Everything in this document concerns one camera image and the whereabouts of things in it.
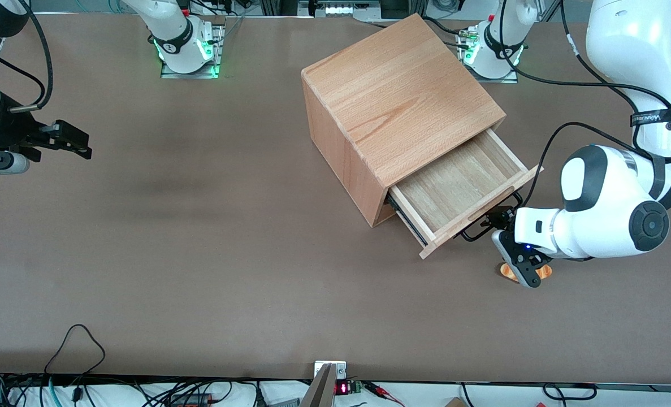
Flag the silver metal bracket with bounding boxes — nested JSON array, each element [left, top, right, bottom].
[[314, 361, 347, 380]]

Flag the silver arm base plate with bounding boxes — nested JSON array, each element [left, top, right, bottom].
[[160, 16, 226, 79], [457, 25, 520, 84]]

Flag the orange toy bread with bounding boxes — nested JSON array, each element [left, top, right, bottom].
[[499, 261, 553, 283]]

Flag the black drawer slide rail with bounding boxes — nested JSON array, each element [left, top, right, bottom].
[[388, 192, 428, 247]]

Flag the orange and black device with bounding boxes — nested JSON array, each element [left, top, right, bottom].
[[168, 393, 211, 407]]

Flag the light wood drawer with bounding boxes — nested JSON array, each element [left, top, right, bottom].
[[388, 129, 544, 261]]

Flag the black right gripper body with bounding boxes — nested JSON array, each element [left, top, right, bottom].
[[0, 95, 57, 155]]

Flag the black curled cable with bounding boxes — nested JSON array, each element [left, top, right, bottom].
[[542, 383, 599, 402]]

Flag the white power strip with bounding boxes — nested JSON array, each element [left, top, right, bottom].
[[311, 0, 379, 16]]

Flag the black velcro cable strap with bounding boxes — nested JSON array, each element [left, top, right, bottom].
[[629, 109, 671, 128]]

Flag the red clip leads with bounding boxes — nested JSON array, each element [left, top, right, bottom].
[[363, 382, 405, 406]]

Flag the wooden drawer cabinet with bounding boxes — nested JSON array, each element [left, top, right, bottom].
[[301, 14, 507, 228]]

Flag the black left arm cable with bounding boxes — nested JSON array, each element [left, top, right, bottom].
[[499, 0, 671, 207]]

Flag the thin black looped cable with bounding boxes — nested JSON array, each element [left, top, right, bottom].
[[42, 323, 107, 403]]

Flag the black metal drawer handle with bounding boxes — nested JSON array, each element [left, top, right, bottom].
[[454, 191, 525, 243]]

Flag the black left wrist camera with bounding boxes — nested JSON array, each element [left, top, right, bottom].
[[492, 229, 554, 289]]

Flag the grey slanted bar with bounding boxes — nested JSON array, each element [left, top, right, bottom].
[[300, 363, 337, 407]]

